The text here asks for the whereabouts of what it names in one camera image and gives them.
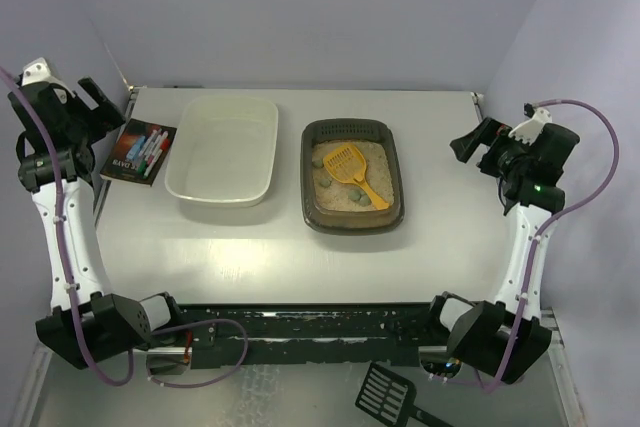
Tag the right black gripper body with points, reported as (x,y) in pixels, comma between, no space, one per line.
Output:
(489,142)

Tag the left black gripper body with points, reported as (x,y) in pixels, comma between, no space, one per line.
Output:
(83,110)

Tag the yellow litter scoop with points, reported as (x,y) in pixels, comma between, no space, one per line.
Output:
(347,165)

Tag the brown litter box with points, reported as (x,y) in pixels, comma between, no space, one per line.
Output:
(329,210)

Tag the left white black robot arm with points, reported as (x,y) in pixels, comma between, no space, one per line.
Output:
(87,323)

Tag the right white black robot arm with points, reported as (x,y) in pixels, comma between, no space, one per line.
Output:
(502,336)

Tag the dark book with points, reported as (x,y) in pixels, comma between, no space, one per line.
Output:
(114,167)

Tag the pack of markers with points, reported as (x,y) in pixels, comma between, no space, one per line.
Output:
(139,158)

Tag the green clump four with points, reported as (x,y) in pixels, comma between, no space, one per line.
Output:
(364,200)

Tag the green clump three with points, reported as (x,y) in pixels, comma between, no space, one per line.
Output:
(354,195)

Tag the white plastic tub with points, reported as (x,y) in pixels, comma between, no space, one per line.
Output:
(223,152)

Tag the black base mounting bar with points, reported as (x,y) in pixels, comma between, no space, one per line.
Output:
(288,334)

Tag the black slotted spatula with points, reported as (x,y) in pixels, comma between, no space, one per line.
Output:
(389,399)

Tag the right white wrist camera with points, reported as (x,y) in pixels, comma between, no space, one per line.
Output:
(528,131)

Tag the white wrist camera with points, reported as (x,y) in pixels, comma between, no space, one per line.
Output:
(36,71)
(528,131)

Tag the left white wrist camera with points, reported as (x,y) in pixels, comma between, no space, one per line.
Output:
(36,71)

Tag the aluminium rail frame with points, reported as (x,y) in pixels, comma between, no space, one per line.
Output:
(548,321)

